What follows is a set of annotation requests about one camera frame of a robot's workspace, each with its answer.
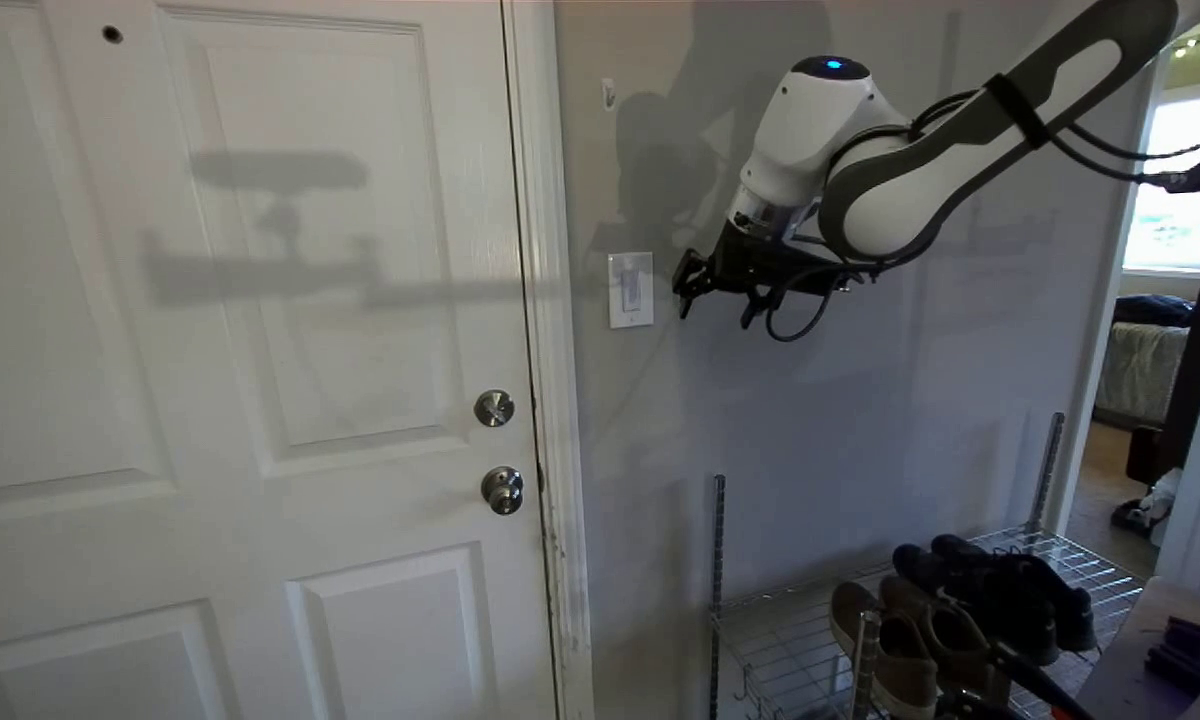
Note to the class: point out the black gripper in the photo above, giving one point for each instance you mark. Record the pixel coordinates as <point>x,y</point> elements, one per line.
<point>760,255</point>

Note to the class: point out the white rocker light switch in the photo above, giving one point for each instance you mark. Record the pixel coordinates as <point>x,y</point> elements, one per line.
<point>631,288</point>

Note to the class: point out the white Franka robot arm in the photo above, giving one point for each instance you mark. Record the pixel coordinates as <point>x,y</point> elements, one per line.
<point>920,161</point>

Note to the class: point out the silver deadbolt thumb turn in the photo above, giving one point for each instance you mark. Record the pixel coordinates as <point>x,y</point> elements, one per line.
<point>494,408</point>

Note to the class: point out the silver round door knob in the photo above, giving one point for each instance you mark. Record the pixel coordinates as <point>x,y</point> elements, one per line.
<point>501,490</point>

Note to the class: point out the brown suede shoe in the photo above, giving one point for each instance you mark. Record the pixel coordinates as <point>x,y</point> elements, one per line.
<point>963,641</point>
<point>884,654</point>

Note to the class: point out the bed with dark bedding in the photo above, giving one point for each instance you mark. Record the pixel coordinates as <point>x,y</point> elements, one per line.
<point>1143,362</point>

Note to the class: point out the black shoe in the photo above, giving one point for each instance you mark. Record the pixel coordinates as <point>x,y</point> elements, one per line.
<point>1060,595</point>
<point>1005,604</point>

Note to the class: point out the bright window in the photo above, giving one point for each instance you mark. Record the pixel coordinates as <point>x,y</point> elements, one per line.
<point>1183,202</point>

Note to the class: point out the black tripod leg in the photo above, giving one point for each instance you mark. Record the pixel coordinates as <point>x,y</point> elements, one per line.
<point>1032,673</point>

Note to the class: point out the white panel door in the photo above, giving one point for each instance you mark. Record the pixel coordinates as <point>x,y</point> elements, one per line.
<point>225,400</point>

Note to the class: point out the small dark door peephole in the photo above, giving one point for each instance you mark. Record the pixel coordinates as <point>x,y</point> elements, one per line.
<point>113,32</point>

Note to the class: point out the white door frame trim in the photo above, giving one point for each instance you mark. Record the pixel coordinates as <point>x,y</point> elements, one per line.
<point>558,440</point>

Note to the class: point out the small white wall hook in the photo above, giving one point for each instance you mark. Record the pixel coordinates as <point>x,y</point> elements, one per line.
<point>608,93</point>

